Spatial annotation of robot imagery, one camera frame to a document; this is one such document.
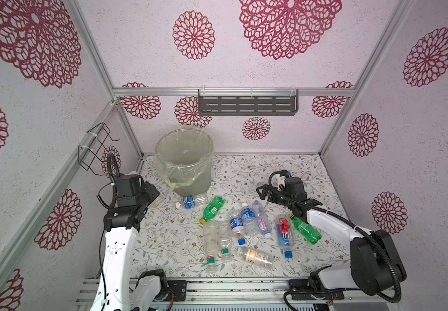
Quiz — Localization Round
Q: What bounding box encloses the blue bottle red label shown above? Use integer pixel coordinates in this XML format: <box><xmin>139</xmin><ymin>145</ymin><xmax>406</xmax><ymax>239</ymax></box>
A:
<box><xmin>275</xmin><ymin>216</ymin><xmax>295</xmax><ymax>259</ymax></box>

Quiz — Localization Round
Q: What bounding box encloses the clear bottle blue label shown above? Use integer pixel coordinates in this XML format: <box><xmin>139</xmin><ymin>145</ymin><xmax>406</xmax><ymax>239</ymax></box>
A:
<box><xmin>175</xmin><ymin>193</ymin><xmax>208</xmax><ymax>209</ymax></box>

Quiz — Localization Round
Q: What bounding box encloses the clear bottle green red cap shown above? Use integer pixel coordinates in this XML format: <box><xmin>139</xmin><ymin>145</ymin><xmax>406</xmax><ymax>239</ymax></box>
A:
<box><xmin>203</xmin><ymin>220</ymin><xmax>218</xmax><ymax>273</ymax></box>

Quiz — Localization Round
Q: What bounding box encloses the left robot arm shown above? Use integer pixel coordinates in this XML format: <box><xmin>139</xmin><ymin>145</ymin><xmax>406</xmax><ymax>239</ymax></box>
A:
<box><xmin>91</xmin><ymin>171</ymin><xmax>168</xmax><ymax>310</ymax></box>

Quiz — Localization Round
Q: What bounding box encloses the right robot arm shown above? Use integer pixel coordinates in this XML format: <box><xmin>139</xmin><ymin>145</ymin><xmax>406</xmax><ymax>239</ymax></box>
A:
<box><xmin>256</xmin><ymin>170</ymin><xmax>407</xmax><ymax>303</ymax></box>

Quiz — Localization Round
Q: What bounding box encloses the clear plastic bin liner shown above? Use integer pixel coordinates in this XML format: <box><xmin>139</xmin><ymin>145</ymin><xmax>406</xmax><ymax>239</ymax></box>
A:
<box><xmin>153</xmin><ymin>125</ymin><xmax>214</xmax><ymax>190</ymax></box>

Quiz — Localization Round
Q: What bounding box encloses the clear bottle pink label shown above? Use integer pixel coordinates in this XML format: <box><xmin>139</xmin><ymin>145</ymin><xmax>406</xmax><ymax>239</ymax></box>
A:
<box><xmin>252</xmin><ymin>200</ymin><xmax>273</xmax><ymax>239</ymax></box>

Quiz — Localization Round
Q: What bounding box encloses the Pocari bottle white cap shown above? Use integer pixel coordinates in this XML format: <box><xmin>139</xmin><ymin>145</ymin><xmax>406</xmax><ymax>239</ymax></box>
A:
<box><xmin>240</xmin><ymin>202</ymin><xmax>259</xmax><ymax>237</ymax></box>

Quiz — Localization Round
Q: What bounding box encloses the Pocari bottle blue cap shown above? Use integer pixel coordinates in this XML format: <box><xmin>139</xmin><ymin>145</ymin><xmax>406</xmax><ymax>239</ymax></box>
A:
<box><xmin>229</xmin><ymin>209</ymin><xmax>246</xmax><ymax>246</ymax></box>

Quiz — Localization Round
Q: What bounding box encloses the green bottle yellow cap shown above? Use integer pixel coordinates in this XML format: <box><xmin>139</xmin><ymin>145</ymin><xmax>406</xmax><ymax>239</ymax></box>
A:
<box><xmin>199</xmin><ymin>196</ymin><xmax>225</xmax><ymax>224</ymax></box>

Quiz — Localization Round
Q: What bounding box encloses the clear bottle yellow label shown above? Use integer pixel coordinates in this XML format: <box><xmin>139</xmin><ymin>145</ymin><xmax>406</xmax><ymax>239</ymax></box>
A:
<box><xmin>235</xmin><ymin>246</ymin><xmax>273</xmax><ymax>270</ymax></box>

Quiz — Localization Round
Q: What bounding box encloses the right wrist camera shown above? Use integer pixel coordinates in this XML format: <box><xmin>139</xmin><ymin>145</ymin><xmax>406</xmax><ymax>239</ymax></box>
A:
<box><xmin>279</xmin><ymin>170</ymin><xmax>291</xmax><ymax>178</ymax></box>

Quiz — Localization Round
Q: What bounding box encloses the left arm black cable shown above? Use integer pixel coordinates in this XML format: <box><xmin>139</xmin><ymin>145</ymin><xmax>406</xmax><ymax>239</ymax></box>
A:
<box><xmin>96</xmin><ymin>152</ymin><xmax>122</xmax><ymax>209</ymax></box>

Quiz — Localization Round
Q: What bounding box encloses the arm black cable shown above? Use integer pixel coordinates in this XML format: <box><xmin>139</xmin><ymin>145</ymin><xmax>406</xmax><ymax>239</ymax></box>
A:
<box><xmin>96</xmin><ymin>152</ymin><xmax>122</xmax><ymax>209</ymax></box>
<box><xmin>267</xmin><ymin>170</ymin><xmax>403</xmax><ymax>304</ymax></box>

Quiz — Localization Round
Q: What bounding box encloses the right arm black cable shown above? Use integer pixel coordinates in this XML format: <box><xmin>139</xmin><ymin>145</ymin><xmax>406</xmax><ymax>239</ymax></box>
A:
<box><xmin>267</xmin><ymin>170</ymin><xmax>403</xmax><ymax>304</ymax></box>

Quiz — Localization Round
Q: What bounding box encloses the black wire wall rack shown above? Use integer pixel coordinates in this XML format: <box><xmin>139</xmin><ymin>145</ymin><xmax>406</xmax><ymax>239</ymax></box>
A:
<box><xmin>76</xmin><ymin>123</ymin><xmax>122</xmax><ymax>178</ymax></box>

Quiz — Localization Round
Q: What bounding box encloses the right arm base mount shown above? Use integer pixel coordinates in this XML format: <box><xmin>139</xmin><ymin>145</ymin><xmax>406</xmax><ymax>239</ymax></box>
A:
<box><xmin>288</xmin><ymin>279</ymin><xmax>345</xmax><ymax>301</ymax></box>

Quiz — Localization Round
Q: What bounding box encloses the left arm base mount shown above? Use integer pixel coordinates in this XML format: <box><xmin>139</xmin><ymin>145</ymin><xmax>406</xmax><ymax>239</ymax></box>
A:
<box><xmin>153</xmin><ymin>279</ymin><xmax>189</xmax><ymax>303</ymax></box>

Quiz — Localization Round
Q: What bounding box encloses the grey slotted wall shelf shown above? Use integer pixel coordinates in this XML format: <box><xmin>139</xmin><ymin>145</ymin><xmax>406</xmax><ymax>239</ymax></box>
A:
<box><xmin>197</xmin><ymin>89</ymin><xmax>299</xmax><ymax>117</ymax></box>

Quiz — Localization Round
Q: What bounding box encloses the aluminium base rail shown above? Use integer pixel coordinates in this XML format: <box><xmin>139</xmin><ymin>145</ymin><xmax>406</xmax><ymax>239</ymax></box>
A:
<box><xmin>74</xmin><ymin>275</ymin><xmax>400</xmax><ymax>308</ymax></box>

